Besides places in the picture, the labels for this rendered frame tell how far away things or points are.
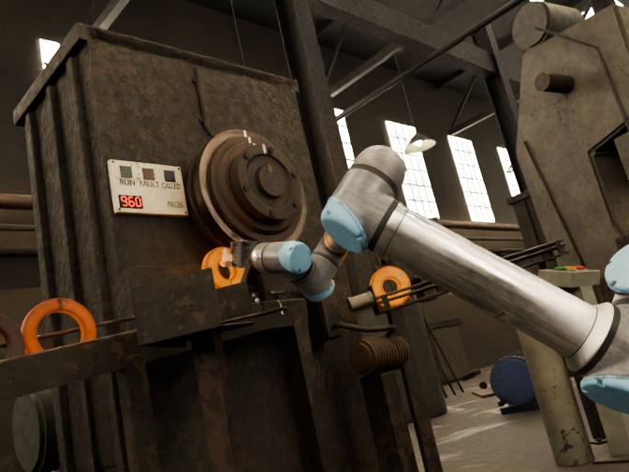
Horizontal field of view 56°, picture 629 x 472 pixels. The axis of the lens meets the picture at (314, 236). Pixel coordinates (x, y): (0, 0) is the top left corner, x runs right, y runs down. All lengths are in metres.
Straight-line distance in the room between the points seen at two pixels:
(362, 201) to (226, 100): 1.37
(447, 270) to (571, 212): 3.25
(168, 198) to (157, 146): 0.20
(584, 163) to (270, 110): 2.40
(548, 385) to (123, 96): 1.72
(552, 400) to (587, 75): 2.68
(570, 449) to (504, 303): 1.04
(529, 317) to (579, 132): 3.23
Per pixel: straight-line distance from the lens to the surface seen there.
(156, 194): 2.07
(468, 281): 1.19
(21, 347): 1.64
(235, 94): 2.52
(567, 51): 4.50
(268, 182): 2.06
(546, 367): 2.14
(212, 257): 1.92
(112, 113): 2.15
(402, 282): 2.27
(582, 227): 4.35
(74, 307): 1.70
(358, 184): 1.20
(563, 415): 2.16
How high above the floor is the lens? 0.41
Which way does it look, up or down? 14 degrees up
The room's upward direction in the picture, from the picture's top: 12 degrees counter-clockwise
